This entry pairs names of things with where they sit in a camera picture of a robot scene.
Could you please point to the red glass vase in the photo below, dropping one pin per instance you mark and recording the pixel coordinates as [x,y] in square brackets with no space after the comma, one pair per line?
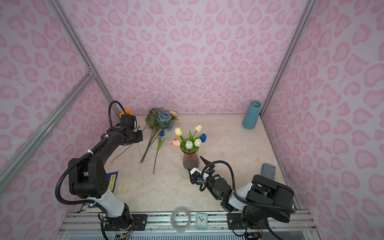
[190,160]

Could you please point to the grey sponge block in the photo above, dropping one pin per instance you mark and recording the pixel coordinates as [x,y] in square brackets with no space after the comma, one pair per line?
[268,171]

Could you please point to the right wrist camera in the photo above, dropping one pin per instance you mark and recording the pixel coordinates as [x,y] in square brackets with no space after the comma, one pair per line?
[196,177]

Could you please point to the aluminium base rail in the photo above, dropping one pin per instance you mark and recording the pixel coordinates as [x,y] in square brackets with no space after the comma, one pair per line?
[192,226]

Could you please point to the clear tape roll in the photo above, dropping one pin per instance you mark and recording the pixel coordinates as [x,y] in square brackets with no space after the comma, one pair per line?
[181,219]

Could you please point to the yellow tulip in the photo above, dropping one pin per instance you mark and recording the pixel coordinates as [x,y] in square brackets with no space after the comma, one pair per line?
[179,134]

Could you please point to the large white tulip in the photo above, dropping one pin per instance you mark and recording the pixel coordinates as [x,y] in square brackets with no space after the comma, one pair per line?
[190,148]

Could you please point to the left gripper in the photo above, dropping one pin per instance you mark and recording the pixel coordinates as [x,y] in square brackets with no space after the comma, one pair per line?
[135,136]

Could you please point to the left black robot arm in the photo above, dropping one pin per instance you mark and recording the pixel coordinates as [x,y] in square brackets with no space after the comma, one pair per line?
[85,181]

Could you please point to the small teal alarm clock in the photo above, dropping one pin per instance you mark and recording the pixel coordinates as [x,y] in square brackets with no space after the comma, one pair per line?
[201,221]

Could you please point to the pink tulip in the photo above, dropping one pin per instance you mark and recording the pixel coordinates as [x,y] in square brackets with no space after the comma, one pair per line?
[179,144]

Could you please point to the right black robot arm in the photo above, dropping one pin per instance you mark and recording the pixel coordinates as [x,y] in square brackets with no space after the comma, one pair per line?
[259,200]

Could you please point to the teal cylindrical vase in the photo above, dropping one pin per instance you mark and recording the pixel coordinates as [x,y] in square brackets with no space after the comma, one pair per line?
[252,115]

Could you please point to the orange flower stem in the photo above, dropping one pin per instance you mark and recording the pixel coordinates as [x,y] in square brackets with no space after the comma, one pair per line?
[129,112]

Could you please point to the blue rose bouquet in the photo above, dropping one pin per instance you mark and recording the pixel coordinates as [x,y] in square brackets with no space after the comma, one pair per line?
[158,120]

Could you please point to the small blue tulip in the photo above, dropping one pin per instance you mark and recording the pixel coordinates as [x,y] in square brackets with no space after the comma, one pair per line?
[159,145]

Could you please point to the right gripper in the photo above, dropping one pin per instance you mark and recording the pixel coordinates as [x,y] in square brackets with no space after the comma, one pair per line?
[202,168]

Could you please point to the blue book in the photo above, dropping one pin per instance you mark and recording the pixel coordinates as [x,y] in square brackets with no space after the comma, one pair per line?
[113,178]

